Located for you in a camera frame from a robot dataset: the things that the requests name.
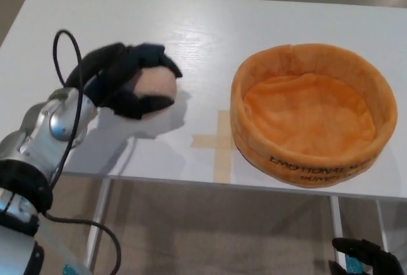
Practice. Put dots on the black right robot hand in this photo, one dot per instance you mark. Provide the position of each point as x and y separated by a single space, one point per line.
369 259

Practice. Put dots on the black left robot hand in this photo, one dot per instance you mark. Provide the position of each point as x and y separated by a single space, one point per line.
127 61

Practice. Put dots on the pink round plush toy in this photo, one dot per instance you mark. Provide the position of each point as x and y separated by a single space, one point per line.
157 84

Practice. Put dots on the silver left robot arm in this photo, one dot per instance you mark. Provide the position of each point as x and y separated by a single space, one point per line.
41 135

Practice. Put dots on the orange plush round plate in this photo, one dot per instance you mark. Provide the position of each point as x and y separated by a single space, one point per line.
305 122

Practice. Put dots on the white straight table leg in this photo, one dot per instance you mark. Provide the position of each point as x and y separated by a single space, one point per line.
381 224
336 221

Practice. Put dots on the short beige tape strip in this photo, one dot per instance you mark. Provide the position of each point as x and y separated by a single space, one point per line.
206 141

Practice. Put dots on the long beige tape strip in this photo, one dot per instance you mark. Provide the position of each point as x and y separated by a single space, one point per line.
222 160

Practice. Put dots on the white slanted table leg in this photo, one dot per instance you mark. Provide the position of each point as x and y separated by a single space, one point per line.
100 221

